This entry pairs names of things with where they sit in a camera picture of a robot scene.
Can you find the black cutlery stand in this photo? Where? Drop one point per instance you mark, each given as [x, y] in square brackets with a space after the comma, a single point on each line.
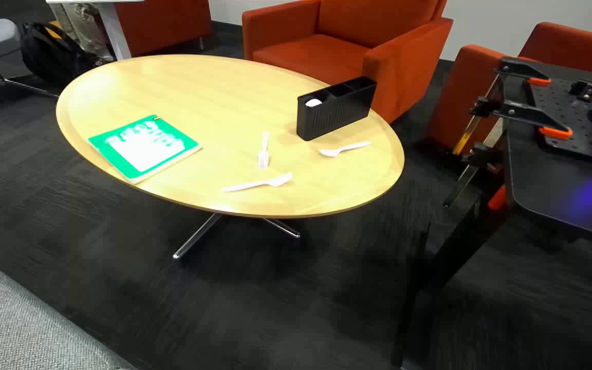
[334, 107]

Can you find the white plastic spoon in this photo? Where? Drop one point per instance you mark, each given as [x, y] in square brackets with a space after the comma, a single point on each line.
[332, 152]

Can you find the round wooden table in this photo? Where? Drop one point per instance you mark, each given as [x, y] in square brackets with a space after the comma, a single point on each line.
[227, 104]

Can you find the green printed sheet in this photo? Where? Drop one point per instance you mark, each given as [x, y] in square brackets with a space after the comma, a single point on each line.
[142, 147]

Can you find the orange armchair centre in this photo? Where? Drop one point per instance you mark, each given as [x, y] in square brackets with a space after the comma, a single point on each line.
[394, 41]

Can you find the orange armchair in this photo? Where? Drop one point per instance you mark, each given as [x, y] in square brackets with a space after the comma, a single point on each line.
[154, 26]
[474, 73]
[394, 41]

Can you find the orange armchair right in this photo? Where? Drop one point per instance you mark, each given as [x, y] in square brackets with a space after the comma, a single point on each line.
[474, 73]

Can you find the orange armchair back left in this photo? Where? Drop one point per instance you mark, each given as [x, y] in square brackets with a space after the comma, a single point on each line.
[154, 26]

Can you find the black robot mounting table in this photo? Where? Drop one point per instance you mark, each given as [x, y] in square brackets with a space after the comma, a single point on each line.
[546, 182]

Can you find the black backpack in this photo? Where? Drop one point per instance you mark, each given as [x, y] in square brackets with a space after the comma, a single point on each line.
[52, 54]

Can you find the orange handled clamp lower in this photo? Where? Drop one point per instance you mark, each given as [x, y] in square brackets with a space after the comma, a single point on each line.
[484, 107]

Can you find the orange handled clamp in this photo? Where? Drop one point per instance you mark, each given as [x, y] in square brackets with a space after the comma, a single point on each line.
[484, 107]
[513, 69]

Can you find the orange handled clamp upper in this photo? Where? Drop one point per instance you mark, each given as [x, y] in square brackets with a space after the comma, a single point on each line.
[513, 69]

